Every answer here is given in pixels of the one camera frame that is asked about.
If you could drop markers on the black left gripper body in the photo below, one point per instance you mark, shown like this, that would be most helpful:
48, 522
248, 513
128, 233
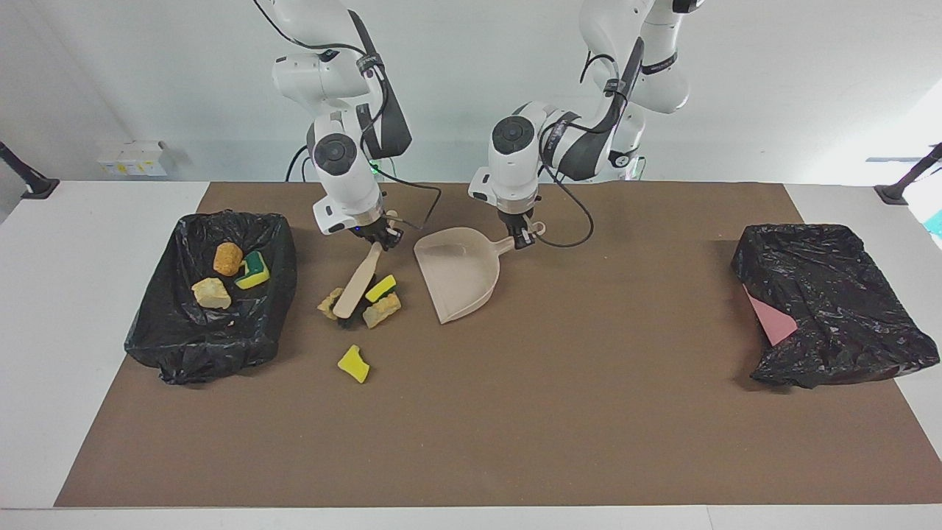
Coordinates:
515, 216

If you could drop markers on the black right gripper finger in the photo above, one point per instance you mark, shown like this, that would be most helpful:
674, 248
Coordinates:
393, 239

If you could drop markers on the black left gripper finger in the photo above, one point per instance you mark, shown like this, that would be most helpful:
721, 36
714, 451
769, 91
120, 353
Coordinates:
519, 237
530, 237

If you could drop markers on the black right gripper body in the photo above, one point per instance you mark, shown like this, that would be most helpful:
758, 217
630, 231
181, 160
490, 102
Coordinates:
370, 229

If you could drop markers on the beige brush with black bristles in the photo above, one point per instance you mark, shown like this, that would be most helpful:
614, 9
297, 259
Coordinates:
358, 283

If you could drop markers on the beige plastic dustpan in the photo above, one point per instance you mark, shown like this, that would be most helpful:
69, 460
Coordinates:
460, 272

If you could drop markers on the beige foam chunk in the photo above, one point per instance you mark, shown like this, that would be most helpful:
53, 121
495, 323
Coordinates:
212, 294
328, 303
384, 312

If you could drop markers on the green and yellow sponge piece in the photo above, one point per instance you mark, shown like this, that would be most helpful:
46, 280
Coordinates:
254, 274

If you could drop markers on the orange-brown sponge lump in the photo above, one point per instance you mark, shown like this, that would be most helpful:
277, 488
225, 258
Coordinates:
228, 259

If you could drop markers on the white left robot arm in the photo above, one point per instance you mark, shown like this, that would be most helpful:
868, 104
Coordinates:
515, 162

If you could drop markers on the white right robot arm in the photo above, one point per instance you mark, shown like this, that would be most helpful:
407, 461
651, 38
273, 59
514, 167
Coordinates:
346, 177

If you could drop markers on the crumpled black trash bag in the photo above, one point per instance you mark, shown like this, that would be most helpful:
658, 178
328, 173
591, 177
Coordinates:
831, 294
199, 346

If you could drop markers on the pink bin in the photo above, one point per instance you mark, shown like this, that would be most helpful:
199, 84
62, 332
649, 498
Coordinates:
769, 324

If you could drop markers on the brown table mat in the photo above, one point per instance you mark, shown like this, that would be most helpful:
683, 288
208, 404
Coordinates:
471, 442

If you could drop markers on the teal object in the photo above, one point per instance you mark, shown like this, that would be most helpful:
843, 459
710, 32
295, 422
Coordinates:
937, 224

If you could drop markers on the white wall socket box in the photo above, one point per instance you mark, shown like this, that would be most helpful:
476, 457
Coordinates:
132, 158

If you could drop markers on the black camera stand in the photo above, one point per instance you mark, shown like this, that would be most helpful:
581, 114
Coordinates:
40, 188
894, 193

